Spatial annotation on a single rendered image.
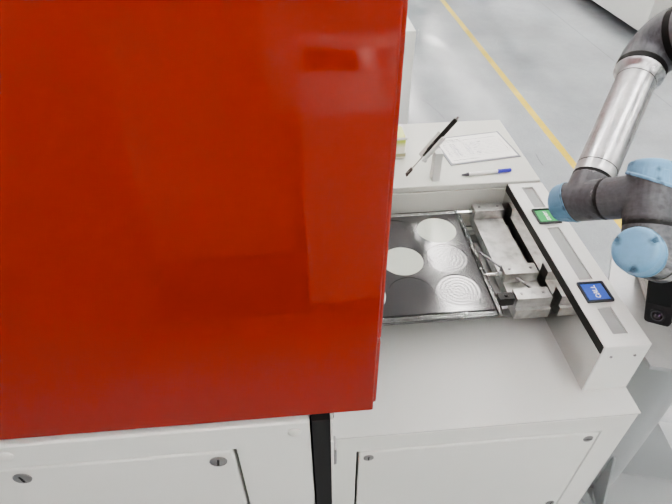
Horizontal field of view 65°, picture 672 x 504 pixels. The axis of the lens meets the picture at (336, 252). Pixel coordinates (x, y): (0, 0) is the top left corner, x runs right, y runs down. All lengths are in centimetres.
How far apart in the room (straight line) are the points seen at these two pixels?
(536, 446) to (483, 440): 13
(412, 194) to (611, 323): 57
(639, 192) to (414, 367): 55
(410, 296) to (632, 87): 60
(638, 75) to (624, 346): 52
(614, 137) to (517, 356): 49
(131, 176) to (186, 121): 6
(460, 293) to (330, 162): 87
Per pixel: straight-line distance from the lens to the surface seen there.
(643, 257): 95
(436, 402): 113
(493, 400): 116
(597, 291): 123
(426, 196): 144
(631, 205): 99
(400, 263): 127
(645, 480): 218
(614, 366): 119
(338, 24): 34
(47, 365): 57
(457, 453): 119
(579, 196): 105
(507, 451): 123
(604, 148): 112
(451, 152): 157
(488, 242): 140
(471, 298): 122
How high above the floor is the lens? 175
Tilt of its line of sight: 41 degrees down
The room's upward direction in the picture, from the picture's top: straight up
